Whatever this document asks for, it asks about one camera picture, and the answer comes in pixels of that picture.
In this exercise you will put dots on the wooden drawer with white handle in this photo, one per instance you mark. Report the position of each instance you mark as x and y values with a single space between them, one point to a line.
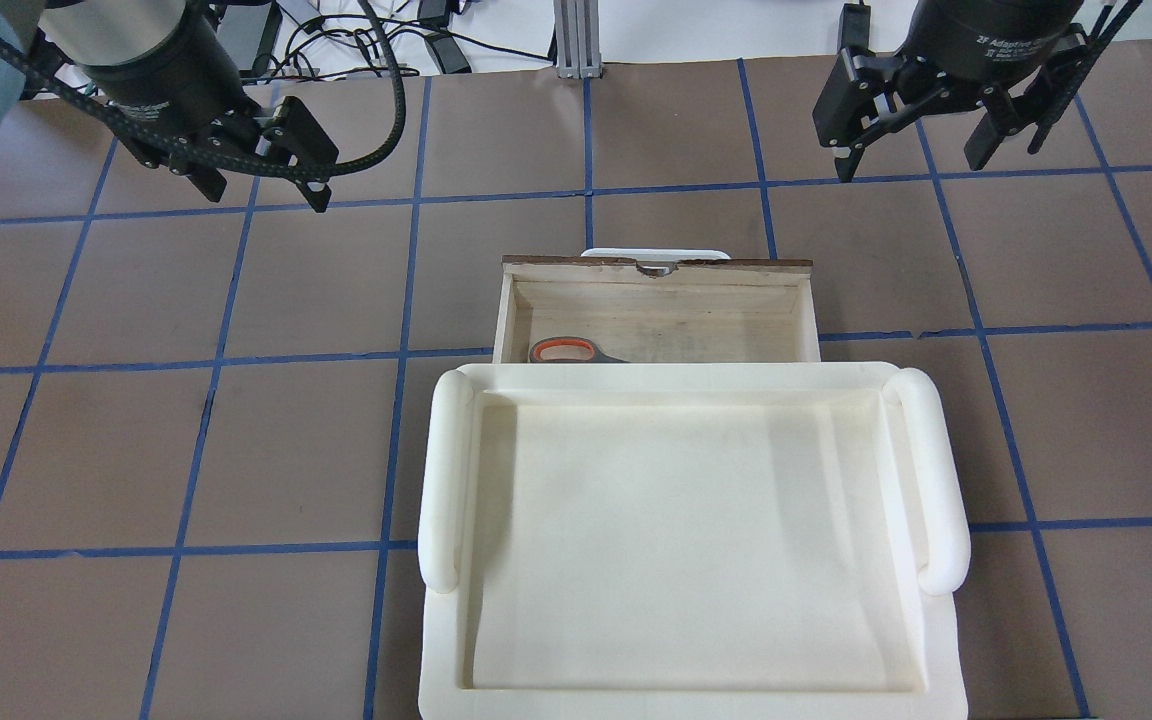
660 306

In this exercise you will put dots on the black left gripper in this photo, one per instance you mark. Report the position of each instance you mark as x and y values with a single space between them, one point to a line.
158 88

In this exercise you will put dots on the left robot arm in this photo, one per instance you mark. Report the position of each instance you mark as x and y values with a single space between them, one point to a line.
38 49

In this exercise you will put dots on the white plastic bin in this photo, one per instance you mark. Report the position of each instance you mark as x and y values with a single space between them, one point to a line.
690 541

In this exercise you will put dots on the grey orange scissors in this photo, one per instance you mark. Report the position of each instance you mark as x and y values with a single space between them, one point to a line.
567 350

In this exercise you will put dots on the aluminium frame post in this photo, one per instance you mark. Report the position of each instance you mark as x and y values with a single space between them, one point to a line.
577 53

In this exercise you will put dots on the black power adapter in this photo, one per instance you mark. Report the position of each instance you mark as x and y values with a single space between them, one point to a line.
447 54

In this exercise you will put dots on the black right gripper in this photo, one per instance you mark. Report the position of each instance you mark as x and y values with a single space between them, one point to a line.
988 40

